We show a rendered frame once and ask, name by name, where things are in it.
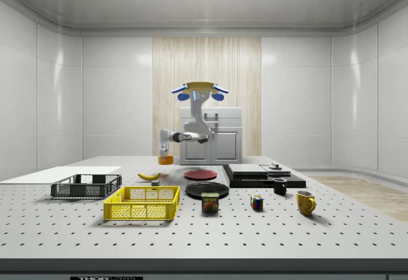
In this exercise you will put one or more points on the white cabinet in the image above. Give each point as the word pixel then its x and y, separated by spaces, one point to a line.
pixel 226 144

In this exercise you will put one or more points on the black mug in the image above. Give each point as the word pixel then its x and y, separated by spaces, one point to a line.
pixel 279 187

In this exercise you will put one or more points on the orange mug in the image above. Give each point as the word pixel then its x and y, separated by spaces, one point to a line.
pixel 168 160

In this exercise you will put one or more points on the yellow basket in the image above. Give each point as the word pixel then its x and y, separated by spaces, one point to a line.
pixel 140 210

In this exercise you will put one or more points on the white board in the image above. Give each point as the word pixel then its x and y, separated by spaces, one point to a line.
pixel 63 173

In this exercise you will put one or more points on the red plate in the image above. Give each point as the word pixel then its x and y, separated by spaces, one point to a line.
pixel 200 174

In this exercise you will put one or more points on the dark grey basket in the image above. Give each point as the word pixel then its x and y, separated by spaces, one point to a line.
pixel 84 190

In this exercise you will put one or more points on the black plate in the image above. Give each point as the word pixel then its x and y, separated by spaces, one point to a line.
pixel 197 189

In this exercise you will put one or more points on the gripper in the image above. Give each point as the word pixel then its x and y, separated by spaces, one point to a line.
pixel 164 150

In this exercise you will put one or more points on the yellow mug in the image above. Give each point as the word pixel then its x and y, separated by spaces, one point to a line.
pixel 304 203

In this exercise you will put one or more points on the banana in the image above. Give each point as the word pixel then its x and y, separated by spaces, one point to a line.
pixel 148 177

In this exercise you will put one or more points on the puzzle cube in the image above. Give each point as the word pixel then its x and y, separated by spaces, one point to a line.
pixel 257 203

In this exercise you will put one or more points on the flat-sided can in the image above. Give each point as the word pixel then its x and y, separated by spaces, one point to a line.
pixel 210 203

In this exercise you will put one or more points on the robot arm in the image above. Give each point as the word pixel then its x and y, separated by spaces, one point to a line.
pixel 197 107

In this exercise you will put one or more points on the black stove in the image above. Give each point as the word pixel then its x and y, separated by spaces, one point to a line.
pixel 248 173

